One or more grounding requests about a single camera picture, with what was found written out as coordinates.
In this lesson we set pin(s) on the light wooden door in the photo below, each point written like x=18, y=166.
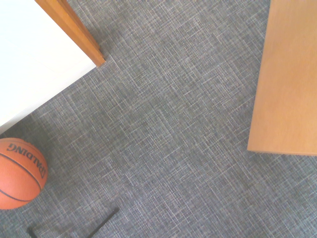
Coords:
x=287, y=79

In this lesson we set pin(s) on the orange Spalding basketball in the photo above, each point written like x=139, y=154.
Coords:
x=17, y=173

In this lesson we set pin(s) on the white cabinet with wooden edge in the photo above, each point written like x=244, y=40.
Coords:
x=74, y=29

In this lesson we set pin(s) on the black metal stand leg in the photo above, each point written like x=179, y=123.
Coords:
x=104, y=221

